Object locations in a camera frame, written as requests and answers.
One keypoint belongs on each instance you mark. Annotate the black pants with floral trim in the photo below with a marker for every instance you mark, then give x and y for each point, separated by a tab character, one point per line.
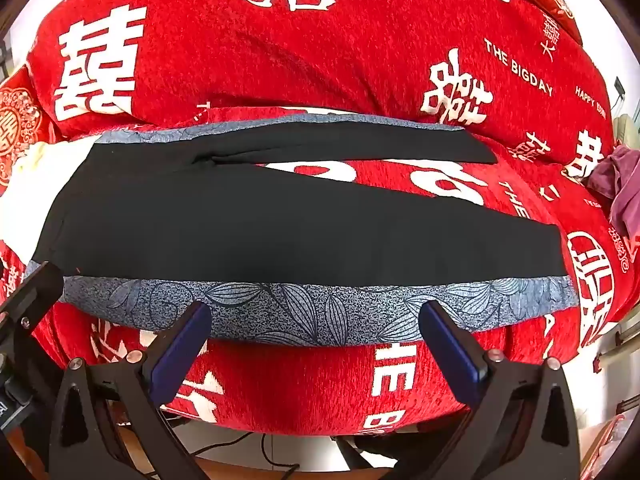
280	230

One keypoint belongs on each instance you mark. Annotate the red printed blanket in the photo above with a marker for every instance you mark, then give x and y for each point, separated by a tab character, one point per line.
280	50

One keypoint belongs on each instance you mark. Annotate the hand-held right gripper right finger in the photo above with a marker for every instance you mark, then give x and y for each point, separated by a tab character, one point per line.
452	355

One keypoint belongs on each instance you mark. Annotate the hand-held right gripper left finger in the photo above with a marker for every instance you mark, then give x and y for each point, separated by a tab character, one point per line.
179	355

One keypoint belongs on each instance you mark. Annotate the purple cloth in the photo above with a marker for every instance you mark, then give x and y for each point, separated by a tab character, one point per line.
622	185

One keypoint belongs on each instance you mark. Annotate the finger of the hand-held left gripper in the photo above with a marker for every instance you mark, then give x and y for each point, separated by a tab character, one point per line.
35	287

